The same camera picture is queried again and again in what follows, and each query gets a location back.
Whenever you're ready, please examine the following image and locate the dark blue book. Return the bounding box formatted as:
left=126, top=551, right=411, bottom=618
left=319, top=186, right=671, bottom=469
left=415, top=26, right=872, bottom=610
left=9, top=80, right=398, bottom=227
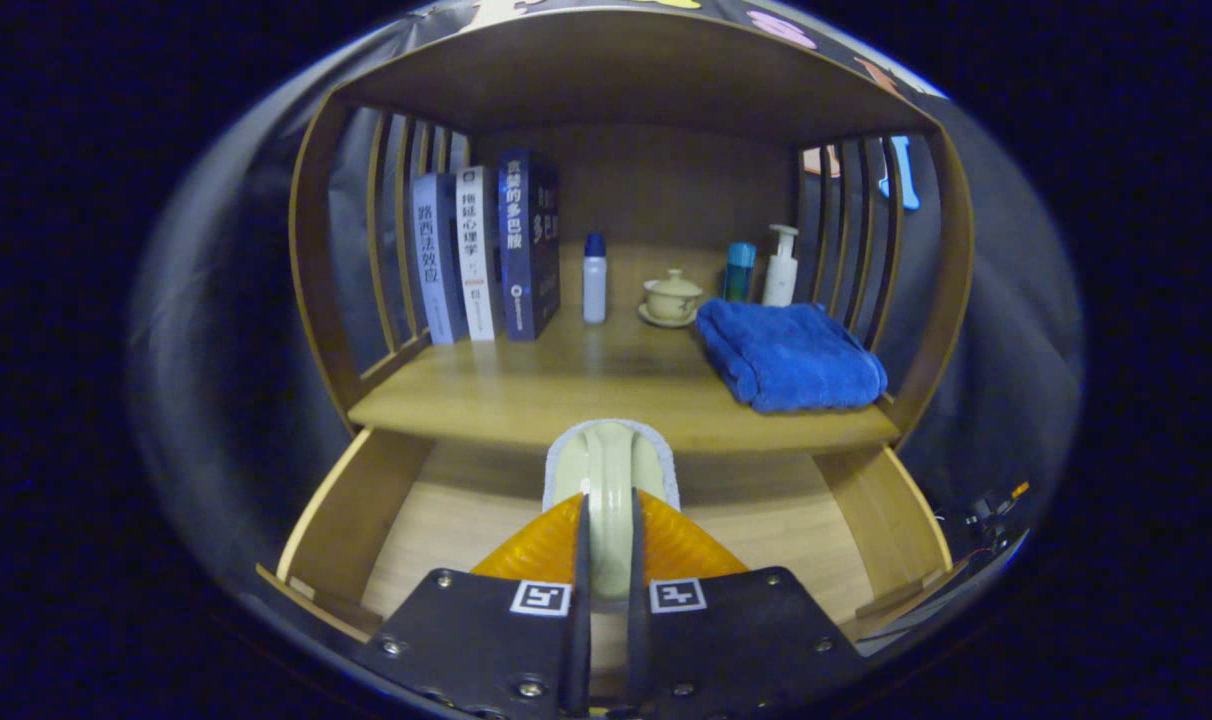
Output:
left=497, top=149, right=562, bottom=342

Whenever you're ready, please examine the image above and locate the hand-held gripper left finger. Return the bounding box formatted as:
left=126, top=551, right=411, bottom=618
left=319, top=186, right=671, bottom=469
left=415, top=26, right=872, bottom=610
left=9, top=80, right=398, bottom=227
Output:
left=351, top=492, right=592, bottom=719

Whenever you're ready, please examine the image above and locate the black and orange gripper device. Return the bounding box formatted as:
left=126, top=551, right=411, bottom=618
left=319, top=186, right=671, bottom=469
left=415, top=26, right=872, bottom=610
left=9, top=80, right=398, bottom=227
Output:
left=941, top=480, right=1032, bottom=561

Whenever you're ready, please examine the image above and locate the black backdrop cloth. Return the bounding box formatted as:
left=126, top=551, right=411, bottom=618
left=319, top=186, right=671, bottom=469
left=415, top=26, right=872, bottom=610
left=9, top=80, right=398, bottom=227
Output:
left=131, top=0, right=1082, bottom=641

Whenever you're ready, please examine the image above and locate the cream lidded teacup with saucer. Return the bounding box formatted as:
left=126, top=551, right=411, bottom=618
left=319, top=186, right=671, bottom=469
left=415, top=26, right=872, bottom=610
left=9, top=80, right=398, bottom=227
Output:
left=638, top=268, right=705, bottom=329

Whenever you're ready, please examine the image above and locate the wooden drawer with black knob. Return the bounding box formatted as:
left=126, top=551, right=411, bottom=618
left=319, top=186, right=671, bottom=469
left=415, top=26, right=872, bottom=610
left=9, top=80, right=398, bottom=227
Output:
left=256, top=425, right=967, bottom=646

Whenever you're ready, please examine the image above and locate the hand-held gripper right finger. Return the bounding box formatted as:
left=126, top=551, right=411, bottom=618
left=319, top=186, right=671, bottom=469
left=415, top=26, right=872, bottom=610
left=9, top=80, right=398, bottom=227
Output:
left=626, top=488, right=872, bottom=716

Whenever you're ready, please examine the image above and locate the white book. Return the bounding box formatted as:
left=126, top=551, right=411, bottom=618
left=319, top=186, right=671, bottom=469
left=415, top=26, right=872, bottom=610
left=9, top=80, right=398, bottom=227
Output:
left=455, top=165, right=505, bottom=343

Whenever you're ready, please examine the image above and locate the cream scrub brush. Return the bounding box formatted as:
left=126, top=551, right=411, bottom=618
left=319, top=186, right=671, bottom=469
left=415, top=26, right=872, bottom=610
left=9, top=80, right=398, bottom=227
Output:
left=542, top=419, right=682, bottom=601

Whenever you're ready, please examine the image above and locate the wooden cabinet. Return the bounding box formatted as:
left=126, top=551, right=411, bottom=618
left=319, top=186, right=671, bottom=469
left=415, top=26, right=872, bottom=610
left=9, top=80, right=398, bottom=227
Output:
left=256, top=8, right=977, bottom=651

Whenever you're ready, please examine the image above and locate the teal bottle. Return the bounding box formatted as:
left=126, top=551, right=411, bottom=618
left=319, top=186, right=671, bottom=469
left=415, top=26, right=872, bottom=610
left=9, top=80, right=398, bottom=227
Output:
left=722, top=242, right=757, bottom=303

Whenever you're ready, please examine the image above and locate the wooden countertop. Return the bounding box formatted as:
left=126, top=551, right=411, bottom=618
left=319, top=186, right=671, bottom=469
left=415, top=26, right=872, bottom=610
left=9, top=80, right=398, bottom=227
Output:
left=348, top=300, right=902, bottom=456

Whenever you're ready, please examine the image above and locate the white pump bottle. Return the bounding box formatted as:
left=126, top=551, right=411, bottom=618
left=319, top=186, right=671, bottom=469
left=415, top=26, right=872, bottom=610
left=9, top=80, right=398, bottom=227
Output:
left=762, top=224, right=800, bottom=308

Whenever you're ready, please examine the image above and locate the light blue book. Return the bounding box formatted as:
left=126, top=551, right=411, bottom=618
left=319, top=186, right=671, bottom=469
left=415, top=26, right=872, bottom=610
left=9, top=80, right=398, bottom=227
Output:
left=411, top=172, right=469, bottom=346

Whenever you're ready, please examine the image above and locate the folded blue towel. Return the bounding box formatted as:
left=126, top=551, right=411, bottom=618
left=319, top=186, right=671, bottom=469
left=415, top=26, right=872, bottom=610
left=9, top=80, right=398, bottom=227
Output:
left=695, top=299, right=889, bottom=415

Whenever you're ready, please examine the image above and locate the white bottle with blue cap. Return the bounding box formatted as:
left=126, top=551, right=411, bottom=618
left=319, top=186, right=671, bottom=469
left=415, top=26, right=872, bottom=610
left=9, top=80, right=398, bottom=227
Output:
left=582, top=233, right=608, bottom=325

